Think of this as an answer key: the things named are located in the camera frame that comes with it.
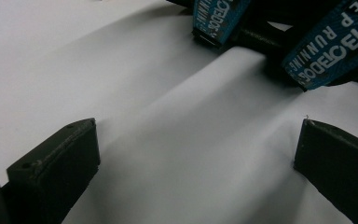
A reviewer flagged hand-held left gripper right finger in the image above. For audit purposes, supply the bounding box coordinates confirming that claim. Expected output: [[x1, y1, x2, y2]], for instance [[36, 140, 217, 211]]
[[293, 119, 358, 224]]

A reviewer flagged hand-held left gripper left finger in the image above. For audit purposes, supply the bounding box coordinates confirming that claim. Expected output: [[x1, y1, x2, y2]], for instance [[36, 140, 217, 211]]
[[7, 117, 102, 224]]

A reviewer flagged black sandal with blue straps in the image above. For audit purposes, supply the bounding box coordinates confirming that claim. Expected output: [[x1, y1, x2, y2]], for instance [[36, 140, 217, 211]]
[[167, 0, 358, 92]]

